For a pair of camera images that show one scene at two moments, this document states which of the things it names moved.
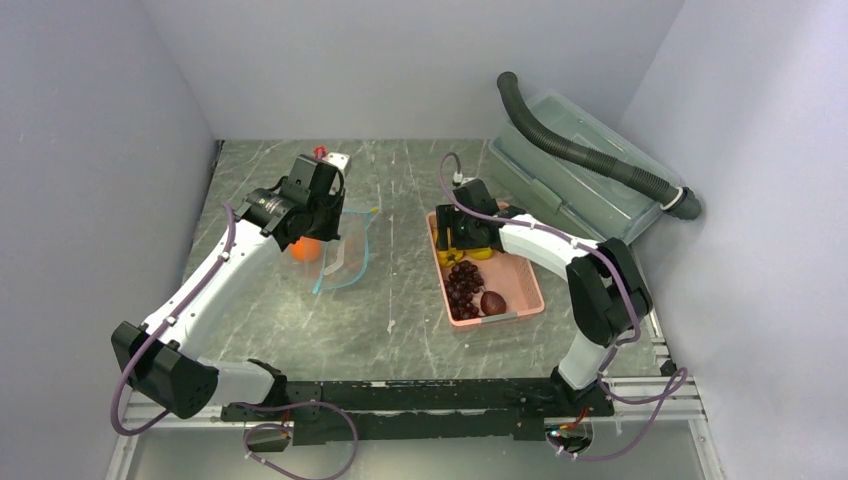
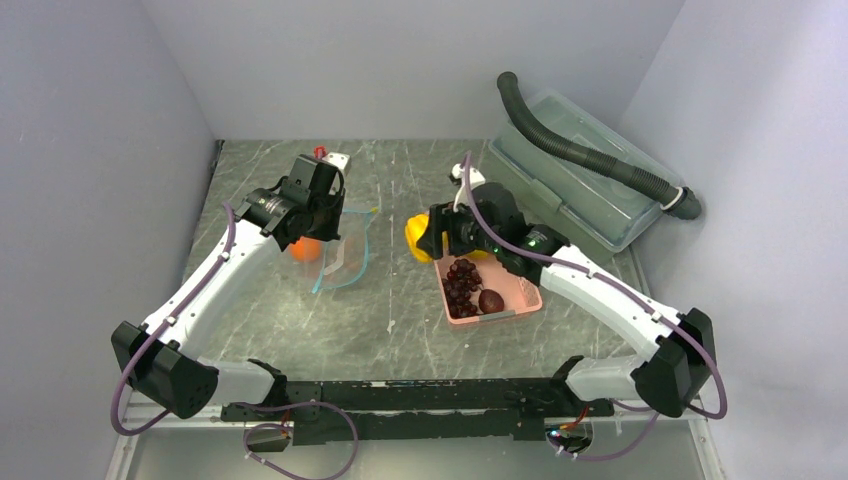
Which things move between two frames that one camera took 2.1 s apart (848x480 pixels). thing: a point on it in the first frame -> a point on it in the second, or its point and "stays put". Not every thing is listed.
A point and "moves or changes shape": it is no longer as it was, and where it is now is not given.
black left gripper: (336, 197) stays put
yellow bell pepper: (447, 257) moves or changes shape
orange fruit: (306, 249) stays put
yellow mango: (480, 253) stays put
